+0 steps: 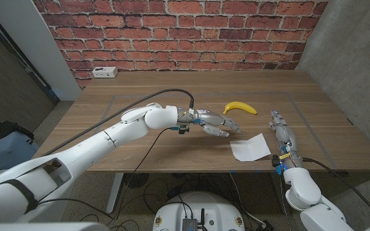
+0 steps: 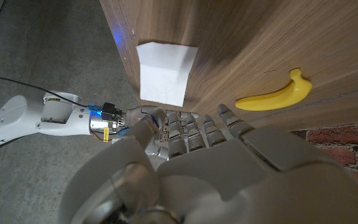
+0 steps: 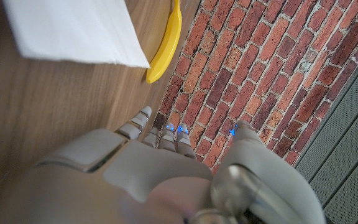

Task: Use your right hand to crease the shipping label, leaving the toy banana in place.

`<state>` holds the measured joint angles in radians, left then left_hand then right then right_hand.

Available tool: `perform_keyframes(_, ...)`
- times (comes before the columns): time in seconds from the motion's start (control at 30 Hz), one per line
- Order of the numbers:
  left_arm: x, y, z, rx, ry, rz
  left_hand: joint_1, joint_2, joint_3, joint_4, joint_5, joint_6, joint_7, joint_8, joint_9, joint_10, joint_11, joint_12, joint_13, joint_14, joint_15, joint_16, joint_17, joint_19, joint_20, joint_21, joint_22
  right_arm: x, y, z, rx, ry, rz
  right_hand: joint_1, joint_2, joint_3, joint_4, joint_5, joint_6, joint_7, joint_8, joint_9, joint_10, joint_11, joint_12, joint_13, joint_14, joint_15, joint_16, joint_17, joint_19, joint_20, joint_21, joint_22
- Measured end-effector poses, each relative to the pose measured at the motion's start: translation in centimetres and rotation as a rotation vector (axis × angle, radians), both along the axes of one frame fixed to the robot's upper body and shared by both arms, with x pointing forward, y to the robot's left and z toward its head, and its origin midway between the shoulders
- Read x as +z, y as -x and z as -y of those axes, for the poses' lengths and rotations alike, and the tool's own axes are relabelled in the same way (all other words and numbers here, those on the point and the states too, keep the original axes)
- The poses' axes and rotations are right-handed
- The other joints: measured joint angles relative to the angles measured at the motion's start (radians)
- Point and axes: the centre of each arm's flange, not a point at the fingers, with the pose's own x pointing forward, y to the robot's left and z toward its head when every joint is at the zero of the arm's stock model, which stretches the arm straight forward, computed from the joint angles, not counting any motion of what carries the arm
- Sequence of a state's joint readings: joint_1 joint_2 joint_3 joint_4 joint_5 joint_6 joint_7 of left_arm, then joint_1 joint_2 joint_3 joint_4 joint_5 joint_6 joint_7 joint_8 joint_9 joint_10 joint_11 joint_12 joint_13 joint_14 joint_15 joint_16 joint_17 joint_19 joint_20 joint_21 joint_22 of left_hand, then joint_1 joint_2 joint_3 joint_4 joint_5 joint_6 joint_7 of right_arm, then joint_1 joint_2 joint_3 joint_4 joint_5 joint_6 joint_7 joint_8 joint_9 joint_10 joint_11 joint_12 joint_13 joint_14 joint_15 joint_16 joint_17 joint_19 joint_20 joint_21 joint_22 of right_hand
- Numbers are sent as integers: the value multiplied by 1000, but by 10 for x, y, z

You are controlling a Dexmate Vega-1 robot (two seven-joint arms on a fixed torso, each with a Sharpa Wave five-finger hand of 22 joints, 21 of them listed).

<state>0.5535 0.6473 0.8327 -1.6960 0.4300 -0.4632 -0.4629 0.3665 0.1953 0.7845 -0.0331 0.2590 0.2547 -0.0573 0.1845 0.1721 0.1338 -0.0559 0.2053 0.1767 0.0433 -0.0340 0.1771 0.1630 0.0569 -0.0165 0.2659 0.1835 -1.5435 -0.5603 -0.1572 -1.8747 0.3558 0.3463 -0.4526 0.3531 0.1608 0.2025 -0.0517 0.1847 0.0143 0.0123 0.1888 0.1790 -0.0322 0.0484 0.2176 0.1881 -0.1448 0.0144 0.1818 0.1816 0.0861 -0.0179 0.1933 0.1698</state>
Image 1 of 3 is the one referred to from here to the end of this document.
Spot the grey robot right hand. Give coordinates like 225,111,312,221
268,110,303,170

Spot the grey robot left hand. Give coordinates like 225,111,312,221
177,108,242,138

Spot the white paper shipping label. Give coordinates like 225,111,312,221
229,133,272,162

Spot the yellow toy banana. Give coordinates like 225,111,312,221
222,101,257,116

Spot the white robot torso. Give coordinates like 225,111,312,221
152,191,246,231

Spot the red brick printed backdrop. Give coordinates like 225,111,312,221
32,0,330,89

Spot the black round disc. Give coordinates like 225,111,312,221
123,173,150,189

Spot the small grey electronics box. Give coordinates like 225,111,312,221
181,218,198,231

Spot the white power strip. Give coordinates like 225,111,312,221
91,66,119,79

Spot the white table leg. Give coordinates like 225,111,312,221
105,173,124,214

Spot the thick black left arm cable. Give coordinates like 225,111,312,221
42,88,195,157

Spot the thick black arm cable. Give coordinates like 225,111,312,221
301,156,370,222
42,88,195,157

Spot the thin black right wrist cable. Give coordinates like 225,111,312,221
278,173,294,231

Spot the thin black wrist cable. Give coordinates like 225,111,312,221
116,127,175,219
278,173,294,231

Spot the thin black left wrist cable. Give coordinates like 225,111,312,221
116,127,175,219

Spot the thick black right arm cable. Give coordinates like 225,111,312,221
301,156,370,222

